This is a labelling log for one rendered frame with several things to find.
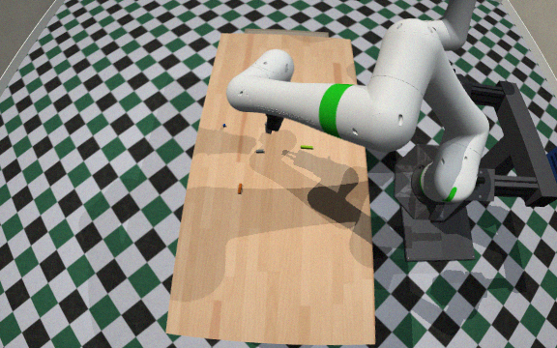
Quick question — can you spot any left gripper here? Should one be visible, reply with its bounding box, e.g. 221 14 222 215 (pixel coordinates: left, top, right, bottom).
265 114 284 134

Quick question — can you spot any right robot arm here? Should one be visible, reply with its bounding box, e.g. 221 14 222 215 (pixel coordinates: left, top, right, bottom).
423 0 477 51

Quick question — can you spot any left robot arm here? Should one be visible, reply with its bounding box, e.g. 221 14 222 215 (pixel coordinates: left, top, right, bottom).
226 18 489 204

